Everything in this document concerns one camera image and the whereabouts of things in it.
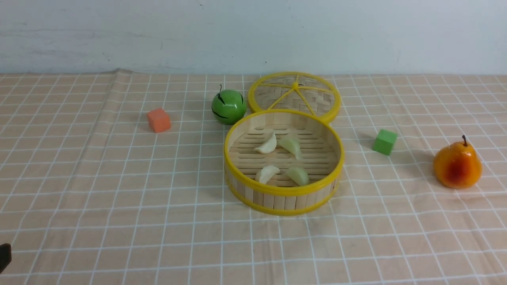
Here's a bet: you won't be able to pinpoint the cream white dumpling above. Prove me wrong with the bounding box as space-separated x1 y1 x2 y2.
255 165 280 184
254 132 277 154

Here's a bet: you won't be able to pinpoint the pale green dumpling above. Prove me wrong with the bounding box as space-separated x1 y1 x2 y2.
278 135 302 161
284 167 310 186

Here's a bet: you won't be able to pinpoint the green cube block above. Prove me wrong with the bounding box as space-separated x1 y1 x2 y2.
372 129 398 156

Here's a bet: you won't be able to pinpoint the green apple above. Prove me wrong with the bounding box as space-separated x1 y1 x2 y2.
211 85 246 125

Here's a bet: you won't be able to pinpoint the bamboo steamer tray yellow rims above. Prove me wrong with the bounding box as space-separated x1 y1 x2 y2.
223 109 345 215

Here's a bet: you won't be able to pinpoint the beige checkered tablecloth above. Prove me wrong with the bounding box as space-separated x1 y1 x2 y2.
0 70 507 285

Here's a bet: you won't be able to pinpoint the orange yellow pear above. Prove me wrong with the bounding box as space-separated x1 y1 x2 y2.
433 135 483 189

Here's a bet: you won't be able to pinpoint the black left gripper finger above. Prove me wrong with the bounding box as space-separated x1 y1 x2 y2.
0 243 11 274

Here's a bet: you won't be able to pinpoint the bamboo steamer lid yellow rim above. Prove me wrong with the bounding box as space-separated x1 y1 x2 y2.
248 72 342 123

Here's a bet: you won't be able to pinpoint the orange cube block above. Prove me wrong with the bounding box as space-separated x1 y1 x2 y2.
147 108 172 133

